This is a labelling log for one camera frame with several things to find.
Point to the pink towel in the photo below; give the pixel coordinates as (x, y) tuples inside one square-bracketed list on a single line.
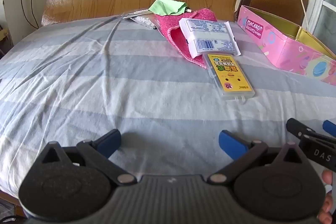
[(176, 37)]

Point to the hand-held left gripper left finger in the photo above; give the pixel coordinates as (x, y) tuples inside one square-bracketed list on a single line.
[(110, 141)]

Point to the bag of white beads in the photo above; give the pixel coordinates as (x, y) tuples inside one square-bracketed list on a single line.
[(143, 20)]

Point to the green cloth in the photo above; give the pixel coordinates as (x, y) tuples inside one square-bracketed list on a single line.
[(164, 6)]

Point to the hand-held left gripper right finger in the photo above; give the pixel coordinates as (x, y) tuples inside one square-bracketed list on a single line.
[(231, 144)]

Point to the clear plastic case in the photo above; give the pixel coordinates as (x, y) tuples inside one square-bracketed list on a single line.
[(231, 77)]

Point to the silver tweezers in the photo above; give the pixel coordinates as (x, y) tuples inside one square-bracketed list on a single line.
[(134, 14)]

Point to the person's right hand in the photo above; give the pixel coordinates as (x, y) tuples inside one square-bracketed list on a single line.
[(328, 200)]

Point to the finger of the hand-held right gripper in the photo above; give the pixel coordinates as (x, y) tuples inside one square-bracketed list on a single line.
[(330, 125), (295, 126)]

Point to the white tissue packet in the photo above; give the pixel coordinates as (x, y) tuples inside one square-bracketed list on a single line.
[(210, 37)]

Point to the striped bed sheet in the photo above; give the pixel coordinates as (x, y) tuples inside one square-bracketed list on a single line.
[(78, 69)]

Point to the pink tin box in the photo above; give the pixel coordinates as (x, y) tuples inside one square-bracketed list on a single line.
[(278, 48)]

